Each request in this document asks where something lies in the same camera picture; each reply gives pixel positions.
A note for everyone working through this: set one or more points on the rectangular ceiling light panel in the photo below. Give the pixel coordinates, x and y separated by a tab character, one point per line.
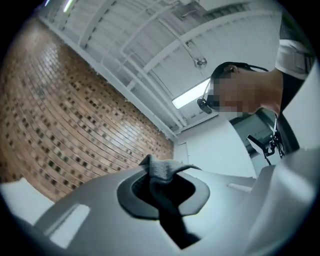
188	96

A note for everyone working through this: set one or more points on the round ceiling fixture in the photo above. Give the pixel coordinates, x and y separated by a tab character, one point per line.
201	61

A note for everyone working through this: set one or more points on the white ceiling pipe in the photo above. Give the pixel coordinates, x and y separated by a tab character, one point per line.
150	35

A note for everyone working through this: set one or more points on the person's head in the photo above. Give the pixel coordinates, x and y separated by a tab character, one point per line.
250	85

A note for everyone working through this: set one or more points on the ceiling tube light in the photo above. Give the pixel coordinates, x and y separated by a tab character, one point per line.
67	5

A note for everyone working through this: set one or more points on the black head-worn camera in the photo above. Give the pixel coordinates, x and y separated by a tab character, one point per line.
205	104

